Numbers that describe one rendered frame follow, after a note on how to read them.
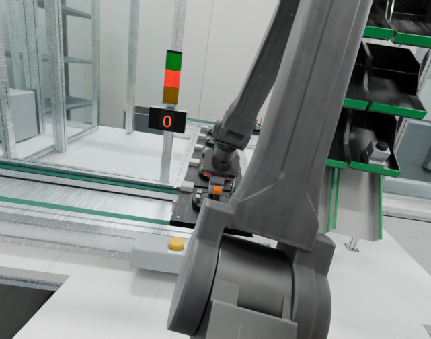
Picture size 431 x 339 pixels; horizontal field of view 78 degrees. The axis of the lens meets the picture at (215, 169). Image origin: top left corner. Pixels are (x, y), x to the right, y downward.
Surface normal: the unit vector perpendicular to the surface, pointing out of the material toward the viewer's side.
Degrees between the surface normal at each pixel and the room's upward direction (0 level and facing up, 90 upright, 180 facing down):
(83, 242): 90
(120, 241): 90
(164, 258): 90
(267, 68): 128
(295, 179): 67
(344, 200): 45
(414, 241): 90
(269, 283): 35
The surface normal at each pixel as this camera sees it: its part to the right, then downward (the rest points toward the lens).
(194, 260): 0.25, -0.57
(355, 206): -0.03, -0.42
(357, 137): 0.06, -0.69
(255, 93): -0.22, 0.84
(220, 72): -0.15, 0.33
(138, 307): 0.15, -0.92
